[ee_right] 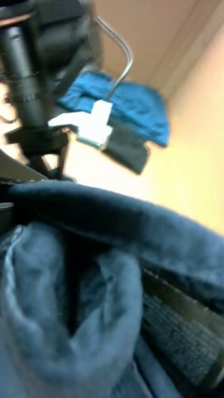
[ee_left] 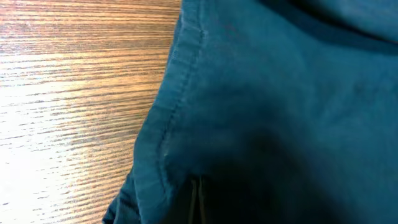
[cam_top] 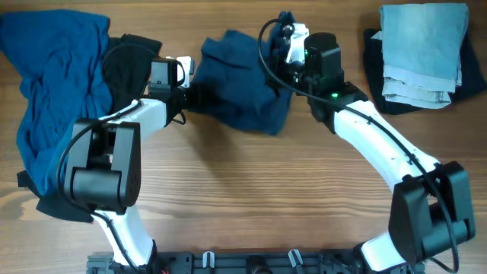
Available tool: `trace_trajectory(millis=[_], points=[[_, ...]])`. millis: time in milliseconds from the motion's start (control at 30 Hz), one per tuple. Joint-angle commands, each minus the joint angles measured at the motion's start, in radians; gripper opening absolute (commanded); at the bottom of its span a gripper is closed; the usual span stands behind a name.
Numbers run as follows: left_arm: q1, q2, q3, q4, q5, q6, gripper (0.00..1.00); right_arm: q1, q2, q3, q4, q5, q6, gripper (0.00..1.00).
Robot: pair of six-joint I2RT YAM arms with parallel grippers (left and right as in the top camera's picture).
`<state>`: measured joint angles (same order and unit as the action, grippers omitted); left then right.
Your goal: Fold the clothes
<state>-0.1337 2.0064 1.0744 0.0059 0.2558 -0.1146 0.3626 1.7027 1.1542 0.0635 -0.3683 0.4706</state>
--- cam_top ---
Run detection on navy blue shorts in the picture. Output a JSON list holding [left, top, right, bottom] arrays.
[[189, 24, 291, 135]]

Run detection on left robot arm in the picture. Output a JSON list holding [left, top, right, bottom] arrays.
[[56, 56, 202, 273]]

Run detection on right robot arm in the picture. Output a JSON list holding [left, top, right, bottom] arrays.
[[263, 24, 476, 273]]

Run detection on black garment left pile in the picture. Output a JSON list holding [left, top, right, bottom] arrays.
[[18, 34, 162, 223]]

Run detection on folded light blue jeans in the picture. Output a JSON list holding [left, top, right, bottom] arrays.
[[379, 3, 469, 109]]

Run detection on bright blue garment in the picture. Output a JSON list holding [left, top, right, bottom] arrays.
[[1, 10, 113, 196]]

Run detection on black garment under jeans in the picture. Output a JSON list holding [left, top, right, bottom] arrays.
[[363, 28, 486, 115]]

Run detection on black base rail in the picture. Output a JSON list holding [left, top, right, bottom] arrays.
[[86, 249, 425, 274]]

